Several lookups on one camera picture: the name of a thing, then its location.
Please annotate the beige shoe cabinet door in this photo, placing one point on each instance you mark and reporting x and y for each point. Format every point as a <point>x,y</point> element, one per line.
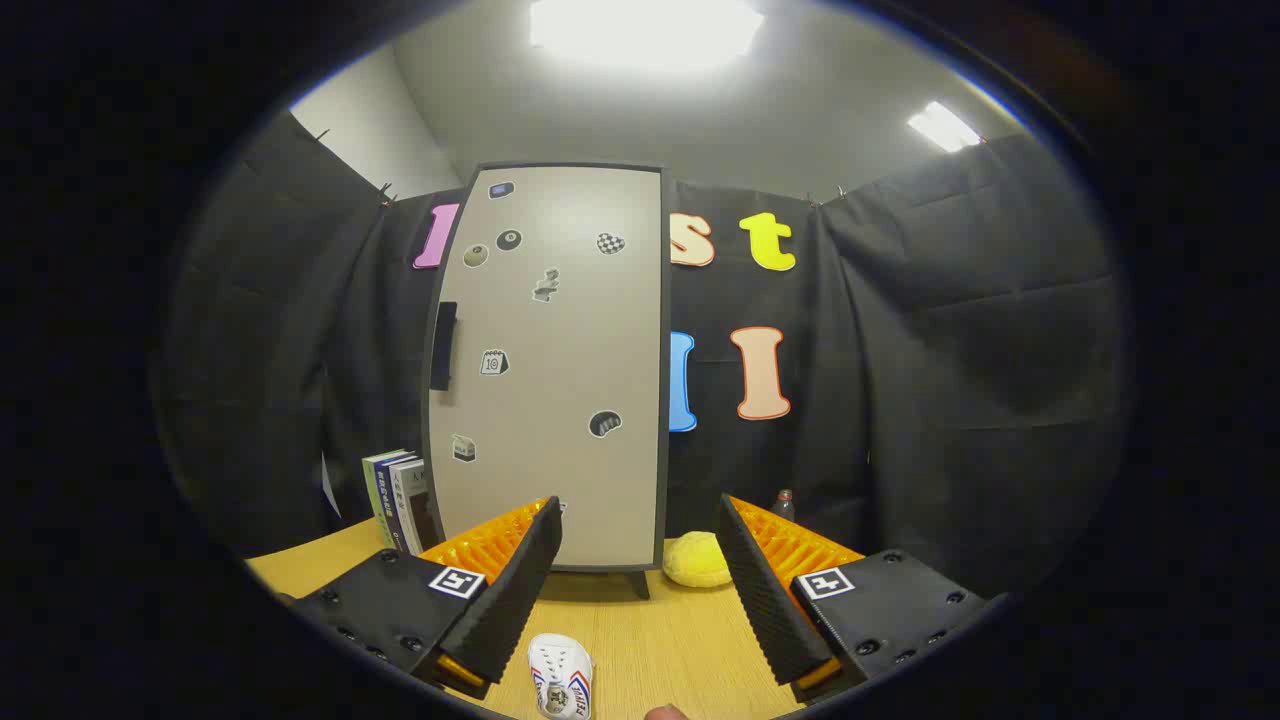
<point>560,450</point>

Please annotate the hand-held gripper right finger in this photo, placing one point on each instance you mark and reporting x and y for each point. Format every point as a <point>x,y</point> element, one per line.
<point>765,590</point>

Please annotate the dark grey shoe cabinet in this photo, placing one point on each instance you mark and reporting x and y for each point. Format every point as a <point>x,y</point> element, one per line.
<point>666,400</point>

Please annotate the grey-covered book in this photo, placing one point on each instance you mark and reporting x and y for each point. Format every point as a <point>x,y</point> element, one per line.
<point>411,480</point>

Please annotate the large ceiling light panel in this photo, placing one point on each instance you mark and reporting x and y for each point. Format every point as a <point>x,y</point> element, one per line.
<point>645,30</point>

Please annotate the small ceiling light panel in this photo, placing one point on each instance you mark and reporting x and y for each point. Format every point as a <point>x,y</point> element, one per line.
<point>943,127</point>

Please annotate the black backdrop cloth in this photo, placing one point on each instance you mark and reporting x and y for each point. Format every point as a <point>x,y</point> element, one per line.
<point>950,350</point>

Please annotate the green-spined book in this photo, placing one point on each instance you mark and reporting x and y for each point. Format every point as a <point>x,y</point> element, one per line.
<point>372,480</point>

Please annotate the clear plastic water bottle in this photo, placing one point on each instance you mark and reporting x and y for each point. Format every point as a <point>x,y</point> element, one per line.
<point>783,505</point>

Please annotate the yellow plush toy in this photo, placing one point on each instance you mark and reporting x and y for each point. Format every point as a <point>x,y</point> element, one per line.
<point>695,560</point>

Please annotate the blue-spined book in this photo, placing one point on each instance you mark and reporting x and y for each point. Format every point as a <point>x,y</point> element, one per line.
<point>389,500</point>

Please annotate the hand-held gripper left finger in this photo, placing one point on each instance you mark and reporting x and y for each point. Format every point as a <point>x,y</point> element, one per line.
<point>515,585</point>

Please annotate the white shoe with chevron stripes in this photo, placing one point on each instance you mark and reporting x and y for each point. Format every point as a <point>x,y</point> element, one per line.
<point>560,672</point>

